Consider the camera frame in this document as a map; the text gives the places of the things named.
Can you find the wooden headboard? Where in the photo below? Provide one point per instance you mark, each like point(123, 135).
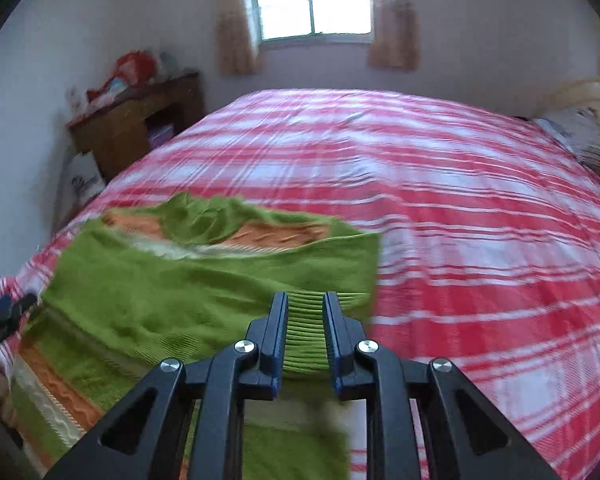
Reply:
point(580, 92)

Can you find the beige curtain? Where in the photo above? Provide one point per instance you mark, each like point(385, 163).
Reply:
point(235, 25)
point(395, 25)

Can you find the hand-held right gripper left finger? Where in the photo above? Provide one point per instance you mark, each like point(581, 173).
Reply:
point(280, 350)

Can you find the red bag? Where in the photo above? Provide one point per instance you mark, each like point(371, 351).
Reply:
point(135, 66)

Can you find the green knit sweater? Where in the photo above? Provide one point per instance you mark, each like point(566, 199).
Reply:
point(155, 285)

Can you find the window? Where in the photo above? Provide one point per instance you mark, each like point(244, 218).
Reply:
point(310, 0)

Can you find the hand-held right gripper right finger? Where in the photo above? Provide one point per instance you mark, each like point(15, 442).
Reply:
point(329, 350)

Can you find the wooden desk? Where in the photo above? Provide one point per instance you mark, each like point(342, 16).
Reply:
point(125, 130)

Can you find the white printed bag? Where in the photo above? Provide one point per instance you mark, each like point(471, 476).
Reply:
point(80, 185)

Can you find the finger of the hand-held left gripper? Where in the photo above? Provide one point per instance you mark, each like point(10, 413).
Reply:
point(10, 312)

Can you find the red box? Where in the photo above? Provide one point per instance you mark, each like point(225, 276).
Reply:
point(105, 92)

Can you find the red plaid bed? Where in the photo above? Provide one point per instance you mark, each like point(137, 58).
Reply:
point(455, 210)

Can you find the pale plastic bag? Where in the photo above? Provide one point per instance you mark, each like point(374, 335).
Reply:
point(170, 67)

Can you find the patterned pillow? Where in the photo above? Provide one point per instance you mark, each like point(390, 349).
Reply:
point(580, 135)

